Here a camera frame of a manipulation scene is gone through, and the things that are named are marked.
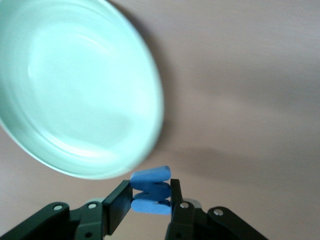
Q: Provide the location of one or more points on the green plate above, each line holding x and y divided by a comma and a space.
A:
75, 87

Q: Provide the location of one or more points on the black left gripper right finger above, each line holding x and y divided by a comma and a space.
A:
185, 220

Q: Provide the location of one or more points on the blue letter M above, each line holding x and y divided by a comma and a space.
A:
150, 175

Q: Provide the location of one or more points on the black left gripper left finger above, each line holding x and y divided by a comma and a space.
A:
117, 205

